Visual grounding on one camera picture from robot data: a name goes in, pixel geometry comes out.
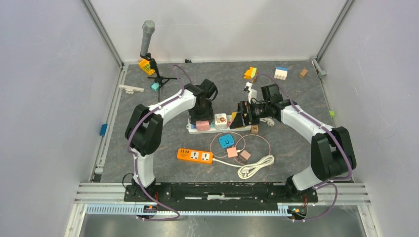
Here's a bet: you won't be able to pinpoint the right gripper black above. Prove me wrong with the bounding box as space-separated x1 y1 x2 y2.
230 101 270 129

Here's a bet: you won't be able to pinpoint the large pink cube adapter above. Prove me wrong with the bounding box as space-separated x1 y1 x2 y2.
195 120 210 131

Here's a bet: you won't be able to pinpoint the white multicolour power strip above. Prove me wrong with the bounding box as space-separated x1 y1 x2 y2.
186 122 251 134

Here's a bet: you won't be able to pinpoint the white cube socket adapter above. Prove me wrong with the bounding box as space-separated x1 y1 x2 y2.
214 113 228 130

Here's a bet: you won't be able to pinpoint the blue socket adapter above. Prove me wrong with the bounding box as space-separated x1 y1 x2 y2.
218 134 235 149

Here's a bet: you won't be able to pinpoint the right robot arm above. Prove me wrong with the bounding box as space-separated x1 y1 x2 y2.
231 82 357 201

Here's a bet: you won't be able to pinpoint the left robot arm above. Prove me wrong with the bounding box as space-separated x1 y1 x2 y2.
125 79 218 201

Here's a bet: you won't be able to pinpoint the wooden letter cube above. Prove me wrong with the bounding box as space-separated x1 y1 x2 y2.
251 125 259 134

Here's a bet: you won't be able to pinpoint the small pink charger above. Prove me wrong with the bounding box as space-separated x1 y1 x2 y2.
226 147 238 158

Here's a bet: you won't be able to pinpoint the dusty pink usb adapter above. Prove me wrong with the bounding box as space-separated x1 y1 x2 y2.
237 150 251 164

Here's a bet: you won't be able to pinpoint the orange power strip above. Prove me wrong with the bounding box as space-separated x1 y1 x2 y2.
176 148 213 164

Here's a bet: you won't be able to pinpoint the orange green toy blocks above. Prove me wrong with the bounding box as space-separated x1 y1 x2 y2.
244 67 257 82

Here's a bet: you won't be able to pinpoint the teal small cube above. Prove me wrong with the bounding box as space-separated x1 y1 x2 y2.
151 82 160 92

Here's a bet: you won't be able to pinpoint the white blue toy block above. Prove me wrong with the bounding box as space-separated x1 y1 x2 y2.
274 67 288 80

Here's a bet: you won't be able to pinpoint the brown wooden block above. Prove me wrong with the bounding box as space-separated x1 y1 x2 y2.
299 69 308 79

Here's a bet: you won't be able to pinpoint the white flat plastic piece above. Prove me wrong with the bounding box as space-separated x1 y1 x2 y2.
119 84 144 94

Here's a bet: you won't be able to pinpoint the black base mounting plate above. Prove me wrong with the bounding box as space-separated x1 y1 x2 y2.
124 182 319 212

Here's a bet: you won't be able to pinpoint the grey microphone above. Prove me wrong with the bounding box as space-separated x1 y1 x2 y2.
140 20 156 58

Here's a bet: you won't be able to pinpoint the thin pink usb cable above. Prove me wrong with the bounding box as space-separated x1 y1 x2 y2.
209 131 272 164

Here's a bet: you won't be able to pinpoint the white power strip cord plug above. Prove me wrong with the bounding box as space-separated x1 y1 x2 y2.
259 118 275 127

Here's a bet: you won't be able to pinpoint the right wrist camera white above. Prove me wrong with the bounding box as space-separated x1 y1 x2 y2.
243 82 257 103

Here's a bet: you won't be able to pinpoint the white coiled orange-strip cable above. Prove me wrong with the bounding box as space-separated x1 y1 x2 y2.
212 155 275 180

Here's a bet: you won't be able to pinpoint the blue clip left rail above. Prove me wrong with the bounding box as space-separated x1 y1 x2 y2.
99 123 108 137

